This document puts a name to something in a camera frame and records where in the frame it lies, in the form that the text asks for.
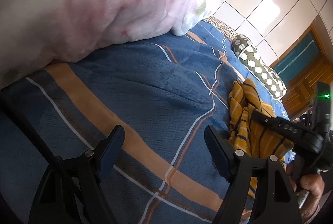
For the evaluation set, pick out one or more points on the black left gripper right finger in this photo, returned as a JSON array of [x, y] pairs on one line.
[[275, 201]]

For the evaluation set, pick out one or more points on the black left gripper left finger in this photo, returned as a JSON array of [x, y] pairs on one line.
[[71, 189]]

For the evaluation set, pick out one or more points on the yellow striped knit garment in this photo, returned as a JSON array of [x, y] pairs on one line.
[[248, 135]]

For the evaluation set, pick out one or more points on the person's right hand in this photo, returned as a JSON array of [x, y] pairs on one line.
[[315, 185]]

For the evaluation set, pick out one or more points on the green sheep-print bolster pillow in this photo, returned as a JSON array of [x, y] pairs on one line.
[[247, 53]]

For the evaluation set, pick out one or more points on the brown wooden door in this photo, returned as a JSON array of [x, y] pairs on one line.
[[300, 93]]

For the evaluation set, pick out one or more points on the teal glass door panel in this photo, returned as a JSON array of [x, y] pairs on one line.
[[297, 59]]

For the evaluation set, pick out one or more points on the blue plaid bed cover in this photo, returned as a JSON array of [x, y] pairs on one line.
[[163, 91]]

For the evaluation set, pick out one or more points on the floral patterned bed sheet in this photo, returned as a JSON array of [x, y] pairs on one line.
[[229, 32]]

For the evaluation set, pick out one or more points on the pink floral quilt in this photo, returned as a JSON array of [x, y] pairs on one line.
[[37, 32]]

